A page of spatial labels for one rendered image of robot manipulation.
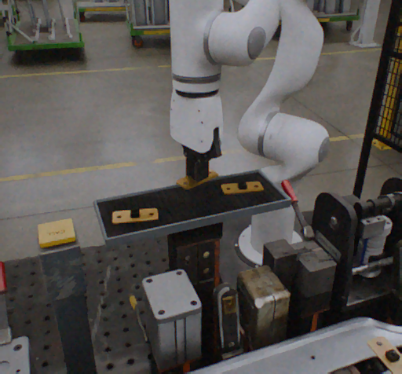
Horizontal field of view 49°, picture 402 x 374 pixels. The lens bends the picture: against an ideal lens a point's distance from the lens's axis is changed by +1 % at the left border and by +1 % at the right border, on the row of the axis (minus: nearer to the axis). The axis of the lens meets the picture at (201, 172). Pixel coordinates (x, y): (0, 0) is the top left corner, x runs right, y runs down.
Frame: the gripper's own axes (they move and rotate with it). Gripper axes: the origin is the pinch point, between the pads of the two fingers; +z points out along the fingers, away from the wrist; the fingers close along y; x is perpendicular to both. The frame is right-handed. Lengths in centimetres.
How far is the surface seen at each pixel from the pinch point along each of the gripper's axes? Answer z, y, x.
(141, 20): 88, -554, 362
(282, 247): 14.0, 15.5, 8.0
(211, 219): 7.8, 6.3, -2.0
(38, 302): 54, -44, -22
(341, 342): 23.8, 31.6, 5.4
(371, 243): 17.8, 24.1, 26.6
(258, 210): 8.1, 9.7, 7.2
